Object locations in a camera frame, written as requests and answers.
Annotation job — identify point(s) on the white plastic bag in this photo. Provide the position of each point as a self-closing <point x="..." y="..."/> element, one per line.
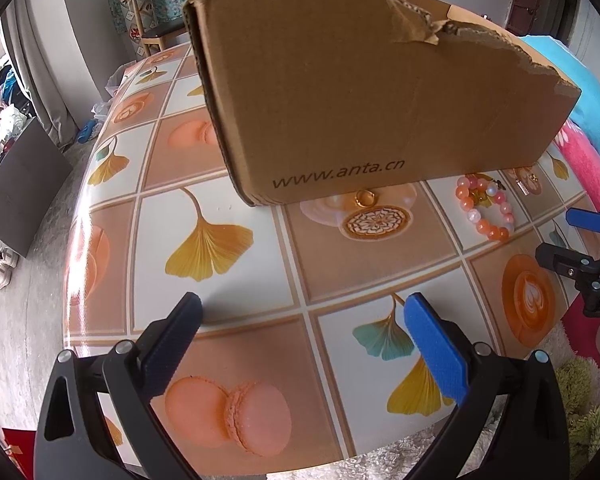
<point x="113" y="79"/>
<point x="99" y="110"/>

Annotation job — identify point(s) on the rectangular gold pendant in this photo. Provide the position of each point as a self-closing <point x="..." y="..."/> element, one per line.
<point x="522" y="187"/>

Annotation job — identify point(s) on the pink floral blanket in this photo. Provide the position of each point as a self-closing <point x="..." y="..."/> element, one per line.
<point x="595" y="160"/>

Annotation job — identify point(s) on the wooden chair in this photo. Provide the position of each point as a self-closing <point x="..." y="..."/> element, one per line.
<point x="159" y="32"/>

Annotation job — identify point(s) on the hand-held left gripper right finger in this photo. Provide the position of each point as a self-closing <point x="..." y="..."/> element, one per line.
<point x="437" y="347"/>

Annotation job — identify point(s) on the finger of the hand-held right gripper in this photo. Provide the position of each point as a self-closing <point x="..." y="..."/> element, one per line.
<point x="560" y="255"/>
<point x="587" y="220"/>

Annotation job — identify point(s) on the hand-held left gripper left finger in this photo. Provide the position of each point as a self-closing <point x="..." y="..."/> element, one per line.
<point x="172" y="345"/>

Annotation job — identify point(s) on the blue slipper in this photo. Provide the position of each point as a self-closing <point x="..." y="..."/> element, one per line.
<point x="87" y="131"/>

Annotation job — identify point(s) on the grey cabinet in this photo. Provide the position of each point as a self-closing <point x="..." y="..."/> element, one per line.
<point x="24" y="185"/>

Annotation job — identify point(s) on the red paper bag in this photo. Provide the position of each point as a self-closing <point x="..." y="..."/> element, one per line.
<point x="17" y="450"/>

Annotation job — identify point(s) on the brown cardboard box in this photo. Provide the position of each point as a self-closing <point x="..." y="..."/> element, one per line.
<point x="355" y="85"/>

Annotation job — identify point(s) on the grey curtain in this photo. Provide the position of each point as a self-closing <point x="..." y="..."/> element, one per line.
<point x="39" y="70"/>

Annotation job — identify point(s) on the dark red door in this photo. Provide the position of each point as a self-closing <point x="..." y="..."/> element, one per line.
<point x="527" y="0"/>

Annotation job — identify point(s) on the card patterned board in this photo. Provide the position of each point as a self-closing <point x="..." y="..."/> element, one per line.
<point x="134" y="20"/>

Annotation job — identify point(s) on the blue plush pillow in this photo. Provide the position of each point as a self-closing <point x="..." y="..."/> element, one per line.
<point x="595" y="80"/>

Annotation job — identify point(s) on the pile of clothes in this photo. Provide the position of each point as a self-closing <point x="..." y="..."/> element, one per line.
<point x="4" y="95"/>

